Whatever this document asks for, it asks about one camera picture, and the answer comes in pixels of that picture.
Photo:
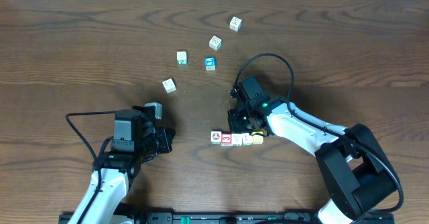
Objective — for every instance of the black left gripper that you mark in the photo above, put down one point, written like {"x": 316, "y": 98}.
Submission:
{"x": 166, "y": 139}

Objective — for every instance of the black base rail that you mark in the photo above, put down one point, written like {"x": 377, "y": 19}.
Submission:
{"x": 170, "y": 218}

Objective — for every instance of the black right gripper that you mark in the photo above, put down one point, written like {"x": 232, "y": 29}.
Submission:
{"x": 235, "y": 126}

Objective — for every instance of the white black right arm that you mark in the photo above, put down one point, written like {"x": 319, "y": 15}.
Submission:
{"x": 359, "y": 178}

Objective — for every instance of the yellow-top wooden block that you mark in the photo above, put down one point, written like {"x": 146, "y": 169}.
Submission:
{"x": 258, "y": 137}

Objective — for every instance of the soccer ball yellow-top block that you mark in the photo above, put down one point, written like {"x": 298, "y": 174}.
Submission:
{"x": 215, "y": 137}

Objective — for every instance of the blue-top umbrella block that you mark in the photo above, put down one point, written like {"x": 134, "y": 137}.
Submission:
{"x": 210, "y": 63}

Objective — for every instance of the far plain wooden block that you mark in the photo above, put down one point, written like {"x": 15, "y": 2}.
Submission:
{"x": 235, "y": 24}

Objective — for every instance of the blue-side snail block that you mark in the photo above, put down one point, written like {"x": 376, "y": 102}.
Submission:
{"x": 169, "y": 85}

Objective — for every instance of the plain green-edge wooden block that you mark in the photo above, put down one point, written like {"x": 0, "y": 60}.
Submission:
{"x": 247, "y": 139}

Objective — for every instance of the red-framed number three block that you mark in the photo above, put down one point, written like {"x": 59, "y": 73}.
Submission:
{"x": 226, "y": 139}

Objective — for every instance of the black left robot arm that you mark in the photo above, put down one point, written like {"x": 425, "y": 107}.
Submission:
{"x": 136, "y": 140}

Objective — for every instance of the green N wooden block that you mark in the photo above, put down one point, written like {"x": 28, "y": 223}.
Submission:
{"x": 236, "y": 139}

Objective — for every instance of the green Z block left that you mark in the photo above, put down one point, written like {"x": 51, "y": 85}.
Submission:
{"x": 182, "y": 58}

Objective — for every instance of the plain wooden picture block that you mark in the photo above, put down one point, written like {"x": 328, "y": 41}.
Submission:
{"x": 215, "y": 43}

